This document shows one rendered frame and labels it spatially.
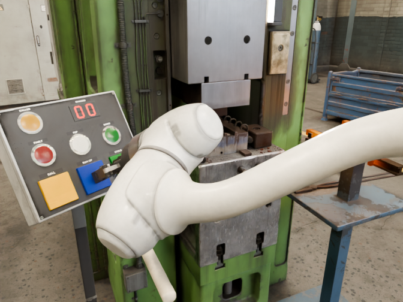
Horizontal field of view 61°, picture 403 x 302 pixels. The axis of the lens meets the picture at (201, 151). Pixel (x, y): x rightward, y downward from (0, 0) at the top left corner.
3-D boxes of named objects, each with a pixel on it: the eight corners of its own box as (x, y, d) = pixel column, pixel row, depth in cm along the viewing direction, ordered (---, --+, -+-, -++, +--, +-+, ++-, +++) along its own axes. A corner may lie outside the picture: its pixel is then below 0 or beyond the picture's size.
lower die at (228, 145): (247, 150, 134) (247, 130, 131) (201, 159, 127) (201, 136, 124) (202, 123, 170) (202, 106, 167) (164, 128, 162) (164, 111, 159)
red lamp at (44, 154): (55, 163, 84) (53, 147, 82) (35, 166, 82) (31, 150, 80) (54, 159, 86) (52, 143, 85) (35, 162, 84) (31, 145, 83)
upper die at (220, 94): (249, 105, 128) (250, 79, 124) (201, 110, 120) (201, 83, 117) (202, 86, 163) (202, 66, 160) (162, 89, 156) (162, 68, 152)
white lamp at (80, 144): (91, 152, 91) (89, 136, 89) (72, 154, 89) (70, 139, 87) (89, 148, 93) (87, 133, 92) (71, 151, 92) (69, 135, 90)
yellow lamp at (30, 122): (42, 132, 84) (39, 114, 82) (21, 134, 82) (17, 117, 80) (42, 128, 86) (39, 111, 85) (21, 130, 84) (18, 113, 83)
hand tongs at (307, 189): (397, 171, 166) (397, 169, 165) (405, 175, 162) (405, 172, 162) (290, 189, 148) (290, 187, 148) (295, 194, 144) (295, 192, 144)
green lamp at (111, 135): (121, 142, 98) (120, 128, 96) (105, 145, 96) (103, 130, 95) (119, 139, 101) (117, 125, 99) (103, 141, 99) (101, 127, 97)
